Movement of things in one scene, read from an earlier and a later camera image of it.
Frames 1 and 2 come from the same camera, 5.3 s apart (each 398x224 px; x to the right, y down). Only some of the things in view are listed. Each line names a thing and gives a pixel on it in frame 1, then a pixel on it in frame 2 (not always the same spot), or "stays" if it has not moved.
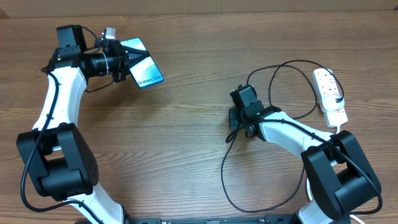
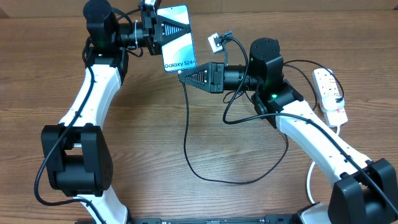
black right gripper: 234,114 to 214,82
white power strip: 326,84 stays
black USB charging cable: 275,66 to 250,180
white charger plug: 329,102 stays
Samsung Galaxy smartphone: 145,72 to 178,54
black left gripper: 122,55 to 155,31
